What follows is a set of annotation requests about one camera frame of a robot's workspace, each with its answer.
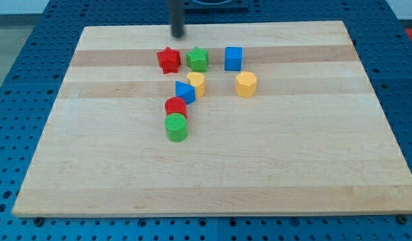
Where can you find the blue cube block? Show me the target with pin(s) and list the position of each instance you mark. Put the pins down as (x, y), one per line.
(233, 58)

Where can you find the green star block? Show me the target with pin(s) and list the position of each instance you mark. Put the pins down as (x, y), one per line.
(197, 59)

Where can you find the red star block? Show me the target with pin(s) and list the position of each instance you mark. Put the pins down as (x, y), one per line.
(169, 60)

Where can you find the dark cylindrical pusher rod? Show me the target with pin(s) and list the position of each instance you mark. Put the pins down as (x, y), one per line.
(176, 18)

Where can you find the yellow heart block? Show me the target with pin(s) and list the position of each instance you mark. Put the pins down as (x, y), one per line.
(198, 81)

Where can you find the red cylinder block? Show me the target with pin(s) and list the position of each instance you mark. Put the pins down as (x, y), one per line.
(175, 105)

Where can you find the green cylinder block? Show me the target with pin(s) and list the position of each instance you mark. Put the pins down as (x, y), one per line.
(176, 127)

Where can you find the light wooden board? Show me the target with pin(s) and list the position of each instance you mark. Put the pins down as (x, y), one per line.
(312, 140)

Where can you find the yellow hexagon block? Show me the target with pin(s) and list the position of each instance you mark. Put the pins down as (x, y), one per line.
(246, 84)

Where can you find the blue triangle block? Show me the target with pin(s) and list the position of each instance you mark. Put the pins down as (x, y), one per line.
(185, 91)

